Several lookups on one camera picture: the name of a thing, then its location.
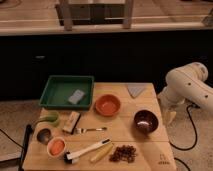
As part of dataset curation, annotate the dark grape bunch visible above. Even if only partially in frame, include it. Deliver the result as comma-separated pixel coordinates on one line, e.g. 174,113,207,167
109,145,136,163

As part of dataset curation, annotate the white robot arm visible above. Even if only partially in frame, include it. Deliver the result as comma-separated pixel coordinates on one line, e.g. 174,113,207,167
157,62,213,125

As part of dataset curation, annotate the red bowl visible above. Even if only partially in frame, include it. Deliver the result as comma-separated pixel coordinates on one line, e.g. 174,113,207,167
95,94,121,117

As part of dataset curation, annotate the dark brown bowl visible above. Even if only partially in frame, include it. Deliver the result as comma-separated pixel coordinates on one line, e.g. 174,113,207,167
134,110,159,134

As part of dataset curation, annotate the grey triangular cloth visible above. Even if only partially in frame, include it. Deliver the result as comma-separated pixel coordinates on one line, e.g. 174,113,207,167
127,85,146,98

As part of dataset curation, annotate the grey sponge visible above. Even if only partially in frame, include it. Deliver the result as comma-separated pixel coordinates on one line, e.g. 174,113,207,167
68,89,85,104

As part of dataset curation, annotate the wooden block eraser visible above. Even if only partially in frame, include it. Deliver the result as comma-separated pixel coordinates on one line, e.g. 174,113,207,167
63,111,81,134

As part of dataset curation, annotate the green plastic tray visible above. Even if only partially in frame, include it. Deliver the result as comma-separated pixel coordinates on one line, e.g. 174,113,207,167
39,75,94,110

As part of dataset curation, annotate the silver fork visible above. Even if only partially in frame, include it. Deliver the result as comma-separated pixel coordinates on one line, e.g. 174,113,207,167
74,127,107,134

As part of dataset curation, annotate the yellow corn cob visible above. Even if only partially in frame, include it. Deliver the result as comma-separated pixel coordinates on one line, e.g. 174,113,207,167
90,143,113,163

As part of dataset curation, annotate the white cup orange inside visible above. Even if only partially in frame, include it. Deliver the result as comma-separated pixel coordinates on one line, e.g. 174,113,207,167
47,137,66,158

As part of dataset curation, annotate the black bar left edge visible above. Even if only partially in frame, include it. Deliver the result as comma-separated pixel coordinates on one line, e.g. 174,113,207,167
18,124,33,171

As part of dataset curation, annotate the wooden chair frame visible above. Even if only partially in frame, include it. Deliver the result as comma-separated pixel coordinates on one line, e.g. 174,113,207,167
55,0,134,31

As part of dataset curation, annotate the black cable right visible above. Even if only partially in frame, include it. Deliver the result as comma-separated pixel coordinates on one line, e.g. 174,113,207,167
168,103,199,152

